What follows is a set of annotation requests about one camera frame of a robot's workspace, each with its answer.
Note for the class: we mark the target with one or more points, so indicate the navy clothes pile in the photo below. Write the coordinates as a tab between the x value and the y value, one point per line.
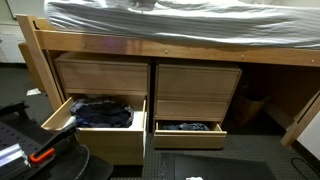
103	115

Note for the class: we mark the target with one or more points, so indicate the small wooden open drawer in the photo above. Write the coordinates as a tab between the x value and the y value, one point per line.
190	140

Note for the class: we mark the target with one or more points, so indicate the wooden dresser with small drawer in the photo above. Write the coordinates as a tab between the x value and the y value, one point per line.
196	81

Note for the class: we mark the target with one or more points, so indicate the white cabinet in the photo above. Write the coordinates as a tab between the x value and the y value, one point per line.
10	46

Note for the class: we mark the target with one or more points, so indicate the small white item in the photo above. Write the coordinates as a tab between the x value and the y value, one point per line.
194	178

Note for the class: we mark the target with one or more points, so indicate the black box case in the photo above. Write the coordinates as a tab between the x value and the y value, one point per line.
216	168

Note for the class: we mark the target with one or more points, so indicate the white paper scrap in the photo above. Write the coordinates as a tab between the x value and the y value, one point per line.
33	91

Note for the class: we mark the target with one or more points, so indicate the white sheeted mattress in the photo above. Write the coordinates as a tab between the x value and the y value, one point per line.
200	23

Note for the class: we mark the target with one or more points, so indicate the aluminium extrusion bar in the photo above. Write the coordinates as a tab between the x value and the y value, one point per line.
11	155

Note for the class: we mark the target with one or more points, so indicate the blue-grey garment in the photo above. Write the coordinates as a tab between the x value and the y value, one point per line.
77	106

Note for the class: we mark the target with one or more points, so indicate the wooden dresser with large drawer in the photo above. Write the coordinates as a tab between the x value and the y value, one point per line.
103	76

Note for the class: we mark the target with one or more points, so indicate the brown paper bag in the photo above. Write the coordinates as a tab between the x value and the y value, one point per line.
248	110

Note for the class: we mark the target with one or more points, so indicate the blue folded garment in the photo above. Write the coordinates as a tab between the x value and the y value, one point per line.
186	126

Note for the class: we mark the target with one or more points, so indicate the wooden bed frame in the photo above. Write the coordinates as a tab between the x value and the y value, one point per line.
133	46

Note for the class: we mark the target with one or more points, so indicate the large wooden open drawer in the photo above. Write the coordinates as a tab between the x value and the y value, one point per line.
110	146

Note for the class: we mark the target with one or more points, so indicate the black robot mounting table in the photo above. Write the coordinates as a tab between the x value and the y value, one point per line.
13	133

